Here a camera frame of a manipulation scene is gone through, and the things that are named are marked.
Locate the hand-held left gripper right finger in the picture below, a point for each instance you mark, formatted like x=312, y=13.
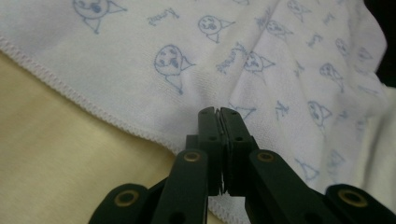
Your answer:
x=237, y=137

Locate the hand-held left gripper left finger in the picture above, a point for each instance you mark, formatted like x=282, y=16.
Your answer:
x=209, y=137

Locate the white cloth with blue print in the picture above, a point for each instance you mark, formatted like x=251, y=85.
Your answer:
x=130, y=62

